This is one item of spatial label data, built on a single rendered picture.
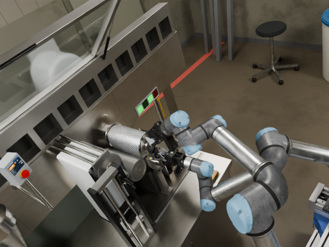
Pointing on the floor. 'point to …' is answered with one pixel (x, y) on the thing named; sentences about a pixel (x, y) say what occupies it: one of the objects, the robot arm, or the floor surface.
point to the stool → (269, 29)
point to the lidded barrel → (325, 43)
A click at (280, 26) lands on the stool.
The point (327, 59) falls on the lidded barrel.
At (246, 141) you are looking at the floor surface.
